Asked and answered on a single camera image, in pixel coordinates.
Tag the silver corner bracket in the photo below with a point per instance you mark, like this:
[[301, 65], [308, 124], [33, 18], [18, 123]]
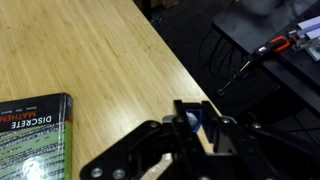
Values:
[[316, 52]]

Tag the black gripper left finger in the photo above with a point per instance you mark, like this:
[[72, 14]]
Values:
[[133, 146]]

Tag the blue marker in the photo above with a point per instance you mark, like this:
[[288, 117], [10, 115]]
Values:
[[197, 117]]

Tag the short silver aluminium extrusion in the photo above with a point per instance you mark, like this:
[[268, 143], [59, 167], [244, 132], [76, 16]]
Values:
[[311, 26]]

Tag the green discrete mathematics book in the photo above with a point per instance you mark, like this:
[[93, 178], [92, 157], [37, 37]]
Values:
[[33, 150]]

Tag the black optical breadboard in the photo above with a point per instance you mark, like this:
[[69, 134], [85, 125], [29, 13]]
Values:
[[240, 30]]

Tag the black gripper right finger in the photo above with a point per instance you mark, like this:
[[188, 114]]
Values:
[[233, 136]]

